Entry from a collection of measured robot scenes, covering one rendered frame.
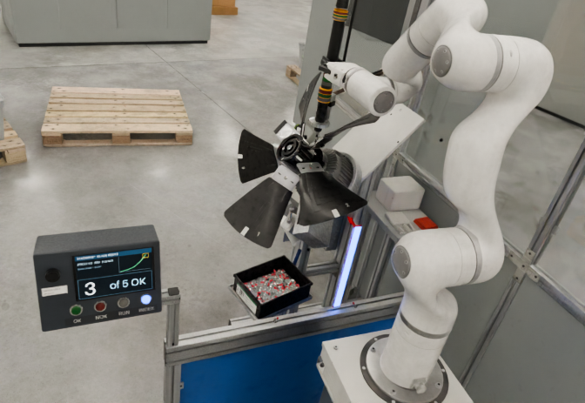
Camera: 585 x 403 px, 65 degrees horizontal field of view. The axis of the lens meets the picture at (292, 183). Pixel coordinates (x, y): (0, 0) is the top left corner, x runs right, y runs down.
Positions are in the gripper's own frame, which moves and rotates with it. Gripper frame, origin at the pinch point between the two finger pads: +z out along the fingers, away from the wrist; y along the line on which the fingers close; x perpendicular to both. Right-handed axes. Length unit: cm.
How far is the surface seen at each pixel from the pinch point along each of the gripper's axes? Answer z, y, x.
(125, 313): -44, -66, -48
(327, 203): -19.4, -2.2, -39.4
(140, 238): -37, -61, -31
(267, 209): 1, -14, -54
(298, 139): 9.6, -2.0, -31.3
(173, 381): -38, -53, -86
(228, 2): 803, 193, -138
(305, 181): -7.4, -4.9, -38.4
